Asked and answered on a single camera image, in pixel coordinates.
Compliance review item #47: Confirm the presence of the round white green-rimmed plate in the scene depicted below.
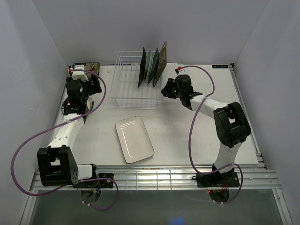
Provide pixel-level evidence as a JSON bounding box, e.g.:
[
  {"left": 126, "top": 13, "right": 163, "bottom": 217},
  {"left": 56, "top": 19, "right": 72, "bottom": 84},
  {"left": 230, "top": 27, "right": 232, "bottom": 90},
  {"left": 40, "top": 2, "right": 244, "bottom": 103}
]
[{"left": 61, "top": 97, "right": 94, "bottom": 115}]

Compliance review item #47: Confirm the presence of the cream square flower plate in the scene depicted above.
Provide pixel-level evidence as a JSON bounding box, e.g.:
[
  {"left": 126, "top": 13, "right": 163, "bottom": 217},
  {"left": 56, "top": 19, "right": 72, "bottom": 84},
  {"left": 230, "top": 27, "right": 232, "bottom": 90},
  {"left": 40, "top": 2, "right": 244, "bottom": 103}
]
[{"left": 153, "top": 41, "right": 167, "bottom": 87}]

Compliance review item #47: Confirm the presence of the teal square plate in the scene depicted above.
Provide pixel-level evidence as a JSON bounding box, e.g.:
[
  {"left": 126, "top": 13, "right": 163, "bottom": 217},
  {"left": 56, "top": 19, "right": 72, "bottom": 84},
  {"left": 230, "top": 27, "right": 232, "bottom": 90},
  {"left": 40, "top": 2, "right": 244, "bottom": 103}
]
[{"left": 148, "top": 48, "right": 159, "bottom": 84}]

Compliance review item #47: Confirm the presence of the mint green round flower plate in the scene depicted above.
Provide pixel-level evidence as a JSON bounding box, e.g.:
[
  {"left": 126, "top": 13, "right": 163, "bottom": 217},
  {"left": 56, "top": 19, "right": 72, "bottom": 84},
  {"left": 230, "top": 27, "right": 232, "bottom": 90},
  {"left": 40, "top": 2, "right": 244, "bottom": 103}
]
[{"left": 144, "top": 49, "right": 153, "bottom": 81}]

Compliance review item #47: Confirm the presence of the black floral plate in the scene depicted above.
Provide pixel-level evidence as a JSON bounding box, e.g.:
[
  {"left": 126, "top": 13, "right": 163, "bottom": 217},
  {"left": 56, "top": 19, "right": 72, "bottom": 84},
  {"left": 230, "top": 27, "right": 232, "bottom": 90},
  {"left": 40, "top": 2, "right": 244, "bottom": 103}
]
[
  {"left": 138, "top": 48, "right": 147, "bottom": 88},
  {"left": 69, "top": 62, "right": 100, "bottom": 75}
]

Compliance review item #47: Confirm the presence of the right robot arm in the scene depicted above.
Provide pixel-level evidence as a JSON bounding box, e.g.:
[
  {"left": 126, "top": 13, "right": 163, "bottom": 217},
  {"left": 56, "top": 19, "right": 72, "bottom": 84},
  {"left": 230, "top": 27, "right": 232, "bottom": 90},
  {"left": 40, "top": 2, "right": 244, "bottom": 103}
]
[{"left": 161, "top": 75, "right": 251, "bottom": 186}]

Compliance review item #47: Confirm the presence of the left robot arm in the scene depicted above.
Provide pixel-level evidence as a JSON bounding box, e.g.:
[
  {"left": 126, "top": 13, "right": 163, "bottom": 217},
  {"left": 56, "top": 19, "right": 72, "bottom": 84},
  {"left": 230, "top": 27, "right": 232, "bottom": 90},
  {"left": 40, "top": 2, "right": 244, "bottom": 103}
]
[{"left": 37, "top": 73, "right": 102, "bottom": 188}]

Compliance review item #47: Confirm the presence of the dark label sticker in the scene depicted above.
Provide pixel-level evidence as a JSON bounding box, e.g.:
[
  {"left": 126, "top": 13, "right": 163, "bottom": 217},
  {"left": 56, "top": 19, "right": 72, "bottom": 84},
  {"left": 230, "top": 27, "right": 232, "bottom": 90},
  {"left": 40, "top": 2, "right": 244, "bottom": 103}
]
[{"left": 212, "top": 64, "right": 229, "bottom": 69}]

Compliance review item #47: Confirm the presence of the white rectangular plate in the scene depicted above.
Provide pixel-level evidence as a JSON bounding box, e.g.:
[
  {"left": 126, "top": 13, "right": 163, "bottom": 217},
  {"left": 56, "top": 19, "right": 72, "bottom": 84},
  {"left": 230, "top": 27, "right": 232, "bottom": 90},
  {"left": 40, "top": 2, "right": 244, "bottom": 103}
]
[{"left": 115, "top": 116, "right": 154, "bottom": 164}]

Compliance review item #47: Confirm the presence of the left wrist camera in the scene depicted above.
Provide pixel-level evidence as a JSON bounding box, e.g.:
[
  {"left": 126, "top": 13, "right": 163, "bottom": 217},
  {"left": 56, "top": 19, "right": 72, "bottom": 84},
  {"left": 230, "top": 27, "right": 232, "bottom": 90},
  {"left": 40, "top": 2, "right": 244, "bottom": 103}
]
[{"left": 68, "top": 64, "right": 89, "bottom": 82}]

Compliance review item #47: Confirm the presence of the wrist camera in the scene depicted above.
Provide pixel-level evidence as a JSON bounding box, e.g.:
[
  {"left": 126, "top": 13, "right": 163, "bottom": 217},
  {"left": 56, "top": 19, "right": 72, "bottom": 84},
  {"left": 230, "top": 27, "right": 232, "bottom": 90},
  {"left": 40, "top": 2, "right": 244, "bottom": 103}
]
[
  {"left": 175, "top": 67, "right": 187, "bottom": 76},
  {"left": 68, "top": 64, "right": 89, "bottom": 82}
]

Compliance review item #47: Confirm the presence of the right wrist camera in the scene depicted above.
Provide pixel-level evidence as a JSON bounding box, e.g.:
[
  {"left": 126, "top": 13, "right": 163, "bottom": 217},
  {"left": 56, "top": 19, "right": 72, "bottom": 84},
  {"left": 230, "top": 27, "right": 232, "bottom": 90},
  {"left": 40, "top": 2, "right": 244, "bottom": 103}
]
[{"left": 175, "top": 67, "right": 187, "bottom": 76}]

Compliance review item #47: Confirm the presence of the white wire dish rack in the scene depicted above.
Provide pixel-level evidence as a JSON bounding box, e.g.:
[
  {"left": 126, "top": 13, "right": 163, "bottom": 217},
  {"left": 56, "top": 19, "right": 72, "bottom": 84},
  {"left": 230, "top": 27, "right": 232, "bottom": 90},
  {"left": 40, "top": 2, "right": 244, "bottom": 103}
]
[{"left": 110, "top": 51, "right": 165, "bottom": 109}]

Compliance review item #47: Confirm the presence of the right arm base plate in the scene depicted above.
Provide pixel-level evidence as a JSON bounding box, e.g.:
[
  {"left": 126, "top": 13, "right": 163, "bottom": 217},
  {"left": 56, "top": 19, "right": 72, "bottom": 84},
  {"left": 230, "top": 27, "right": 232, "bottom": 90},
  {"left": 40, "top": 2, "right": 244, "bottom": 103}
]
[{"left": 192, "top": 172, "right": 240, "bottom": 188}]

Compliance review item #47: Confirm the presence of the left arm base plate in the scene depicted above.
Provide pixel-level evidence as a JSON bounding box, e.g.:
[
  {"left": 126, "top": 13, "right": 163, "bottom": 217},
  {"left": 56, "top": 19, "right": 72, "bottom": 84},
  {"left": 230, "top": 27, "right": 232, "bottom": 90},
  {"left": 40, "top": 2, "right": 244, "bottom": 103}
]
[{"left": 73, "top": 173, "right": 114, "bottom": 189}]

